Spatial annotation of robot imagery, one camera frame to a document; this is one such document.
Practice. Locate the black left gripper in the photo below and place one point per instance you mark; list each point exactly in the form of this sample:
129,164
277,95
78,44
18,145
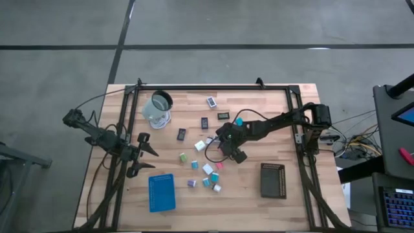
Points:
133,153

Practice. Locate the black LCD thermometer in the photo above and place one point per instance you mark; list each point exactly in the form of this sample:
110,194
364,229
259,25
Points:
223,116

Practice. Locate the black desk pole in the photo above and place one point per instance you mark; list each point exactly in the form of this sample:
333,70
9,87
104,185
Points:
401,85

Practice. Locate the grey metal table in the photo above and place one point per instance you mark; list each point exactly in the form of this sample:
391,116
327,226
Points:
22,158

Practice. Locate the blue USB wall charger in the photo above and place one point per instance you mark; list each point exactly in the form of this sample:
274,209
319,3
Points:
194,165

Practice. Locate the green USB wall charger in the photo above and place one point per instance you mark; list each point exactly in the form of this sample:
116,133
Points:
183,157

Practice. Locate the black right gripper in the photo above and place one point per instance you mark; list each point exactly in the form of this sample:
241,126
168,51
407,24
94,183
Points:
232,145

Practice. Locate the blue plastic basket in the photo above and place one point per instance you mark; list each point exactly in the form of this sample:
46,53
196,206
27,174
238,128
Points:
161,193

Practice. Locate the black plastic basket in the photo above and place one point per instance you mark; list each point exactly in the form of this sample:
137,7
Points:
273,181

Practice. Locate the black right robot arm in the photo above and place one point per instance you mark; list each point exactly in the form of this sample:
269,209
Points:
275,124

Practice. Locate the tablet screen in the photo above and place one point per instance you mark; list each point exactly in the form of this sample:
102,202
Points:
408,116

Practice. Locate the black frame clamp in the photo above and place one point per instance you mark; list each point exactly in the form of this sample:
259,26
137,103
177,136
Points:
259,83
139,82

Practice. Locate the grey operator desk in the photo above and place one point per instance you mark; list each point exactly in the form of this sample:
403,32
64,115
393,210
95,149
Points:
388,136

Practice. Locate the dark blue LCD meter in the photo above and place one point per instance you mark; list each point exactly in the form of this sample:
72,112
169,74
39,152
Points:
181,134
204,123

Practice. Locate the black aluminium table frame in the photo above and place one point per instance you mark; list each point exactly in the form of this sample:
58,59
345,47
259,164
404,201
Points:
210,87

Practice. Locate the teal rectangular box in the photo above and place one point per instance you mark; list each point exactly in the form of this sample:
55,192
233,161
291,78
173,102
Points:
239,121

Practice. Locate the backlit keyboard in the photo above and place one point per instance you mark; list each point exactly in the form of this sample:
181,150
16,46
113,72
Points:
398,208

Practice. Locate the red hand tool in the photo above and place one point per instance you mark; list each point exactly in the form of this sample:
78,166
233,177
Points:
406,155

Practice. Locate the teal USB wall charger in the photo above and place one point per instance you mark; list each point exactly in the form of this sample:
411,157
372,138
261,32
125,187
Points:
215,177
206,182

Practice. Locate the pink USB wall charger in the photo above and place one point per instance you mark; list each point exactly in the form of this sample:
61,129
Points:
219,165

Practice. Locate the purple USB wall charger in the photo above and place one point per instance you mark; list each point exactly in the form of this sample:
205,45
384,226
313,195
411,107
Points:
191,183

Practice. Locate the small white USB charger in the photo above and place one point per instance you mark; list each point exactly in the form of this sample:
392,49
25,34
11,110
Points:
209,140

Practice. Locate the large white charger block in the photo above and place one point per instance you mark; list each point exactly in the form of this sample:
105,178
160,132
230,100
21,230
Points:
200,146

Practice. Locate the white paper sheet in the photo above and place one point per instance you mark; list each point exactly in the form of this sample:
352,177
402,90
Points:
345,191

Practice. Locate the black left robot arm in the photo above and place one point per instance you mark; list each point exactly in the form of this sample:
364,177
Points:
100,137

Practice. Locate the grey metal mounting plate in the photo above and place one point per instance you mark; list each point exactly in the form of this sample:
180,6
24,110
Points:
299,138

